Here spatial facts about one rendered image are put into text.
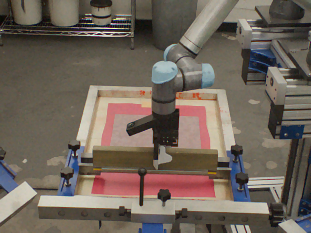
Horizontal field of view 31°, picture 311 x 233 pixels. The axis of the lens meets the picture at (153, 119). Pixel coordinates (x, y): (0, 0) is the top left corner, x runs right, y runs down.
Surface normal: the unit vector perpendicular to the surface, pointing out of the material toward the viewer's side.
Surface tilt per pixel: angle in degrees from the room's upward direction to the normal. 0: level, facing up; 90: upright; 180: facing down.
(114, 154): 90
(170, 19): 93
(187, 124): 0
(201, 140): 0
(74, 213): 90
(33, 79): 0
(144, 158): 90
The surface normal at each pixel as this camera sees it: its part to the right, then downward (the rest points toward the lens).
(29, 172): 0.02, -0.86
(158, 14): -0.73, 0.39
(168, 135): -0.02, 0.52
